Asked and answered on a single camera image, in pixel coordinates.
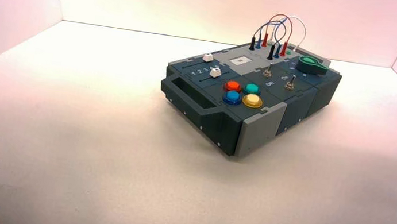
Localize green rotary knob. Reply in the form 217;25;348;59
295;54;331;78

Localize green round push button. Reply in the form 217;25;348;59
242;82;263;96

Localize red round push button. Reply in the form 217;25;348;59
222;79;243;94

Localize black banana plug cable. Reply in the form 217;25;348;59
248;16;279;61

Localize metal toggle switch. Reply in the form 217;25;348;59
284;73;297;92
262;61;274;79

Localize dark teal control box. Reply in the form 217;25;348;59
152;26;346;171

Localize blue round push button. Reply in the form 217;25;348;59
221;89;244;107

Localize white jumper cable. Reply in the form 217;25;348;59
268;12;310;53

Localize blue banana plug cable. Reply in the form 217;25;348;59
254;17;284;59

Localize red banana plug cable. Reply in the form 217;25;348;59
260;11;296;58

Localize yellow round push button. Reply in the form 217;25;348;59
241;92;264;110

